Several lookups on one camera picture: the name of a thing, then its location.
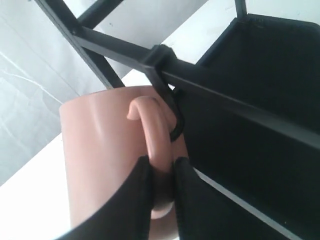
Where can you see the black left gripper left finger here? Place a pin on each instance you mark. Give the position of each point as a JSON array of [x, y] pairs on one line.
[[127, 214]]

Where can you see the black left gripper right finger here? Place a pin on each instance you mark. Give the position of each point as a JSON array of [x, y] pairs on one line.
[[202, 212]]

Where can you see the brown ceramic mug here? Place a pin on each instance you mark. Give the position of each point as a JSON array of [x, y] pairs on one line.
[[103, 135]]

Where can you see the black two-tier metal rack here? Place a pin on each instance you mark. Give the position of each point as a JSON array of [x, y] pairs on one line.
[[251, 107]]

